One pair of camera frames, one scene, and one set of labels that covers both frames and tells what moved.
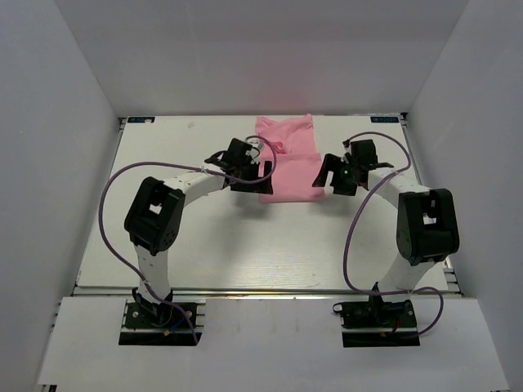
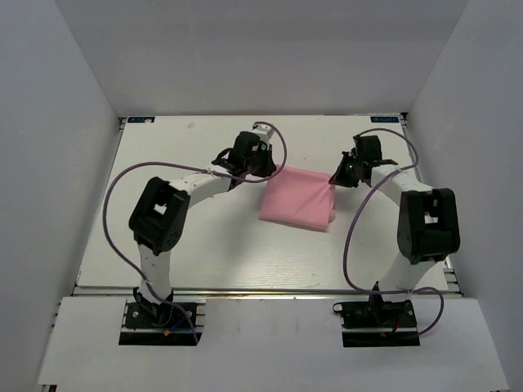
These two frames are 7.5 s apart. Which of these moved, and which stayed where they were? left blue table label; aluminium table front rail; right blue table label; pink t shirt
Moved: pink t shirt
Stayed: aluminium table front rail; right blue table label; left blue table label
